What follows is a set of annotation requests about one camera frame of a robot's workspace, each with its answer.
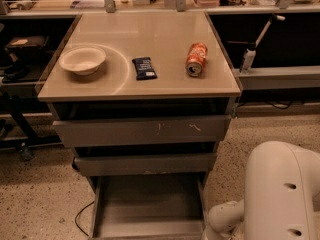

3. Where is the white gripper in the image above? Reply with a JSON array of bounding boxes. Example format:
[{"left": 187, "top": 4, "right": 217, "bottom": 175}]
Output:
[{"left": 205, "top": 227, "right": 220, "bottom": 240}]

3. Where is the grey bottom drawer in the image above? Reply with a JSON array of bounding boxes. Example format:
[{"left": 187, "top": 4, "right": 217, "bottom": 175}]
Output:
[{"left": 88, "top": 174, "right": 205, "bottom": 240}]

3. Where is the grey drawer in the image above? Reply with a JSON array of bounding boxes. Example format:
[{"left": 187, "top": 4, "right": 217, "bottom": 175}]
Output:
[
  {"left": 88, "top": 174, "right": 205, "bottom": 240},
  {"left": 75, "top": 153, "right": 216, "bottom": 176},
  {"left": 53, "top": 115, "right": 231, "bottom": 147}
]

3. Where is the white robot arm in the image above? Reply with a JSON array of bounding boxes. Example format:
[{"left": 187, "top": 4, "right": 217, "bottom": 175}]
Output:
[{"left": 204, "top": 141, "right": 320, "bottom": 240}]

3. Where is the grey middle drawer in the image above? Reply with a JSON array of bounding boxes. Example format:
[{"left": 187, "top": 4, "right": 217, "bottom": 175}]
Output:
[{"left": 75, "top": 153, "right": 216, "bottom": 176}]

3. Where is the grey drawer cabinet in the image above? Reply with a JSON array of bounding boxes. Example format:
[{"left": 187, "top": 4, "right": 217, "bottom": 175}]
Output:
[{"left": 37, "top": 10, "right": 242, "bottom": 185}]

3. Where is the grey top drawer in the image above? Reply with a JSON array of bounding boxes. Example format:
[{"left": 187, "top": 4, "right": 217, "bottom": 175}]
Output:
[{"left": 53, "top": 115, "right": 231, "bottom": 147}]

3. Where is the dark blue snack bar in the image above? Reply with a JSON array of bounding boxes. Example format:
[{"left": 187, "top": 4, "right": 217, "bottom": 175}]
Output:
[{"left": 132, "top": 57, "right": 157, "bottom": 80}]

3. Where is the orange soda can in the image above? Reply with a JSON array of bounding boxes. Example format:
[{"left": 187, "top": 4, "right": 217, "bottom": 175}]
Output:
[{"left": 185, "top": 42, "right": 208, "bottom": 77}]

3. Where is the white bowl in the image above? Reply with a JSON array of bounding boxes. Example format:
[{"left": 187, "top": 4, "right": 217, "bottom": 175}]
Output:
[{"left": 59, "top": 46, "right": 106, "bottom": 76}]

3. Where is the black floor cable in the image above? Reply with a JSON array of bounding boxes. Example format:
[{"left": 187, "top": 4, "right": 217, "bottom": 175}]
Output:
[{"left": 73, "top": 200, "right": 96, "bottom": 237}]

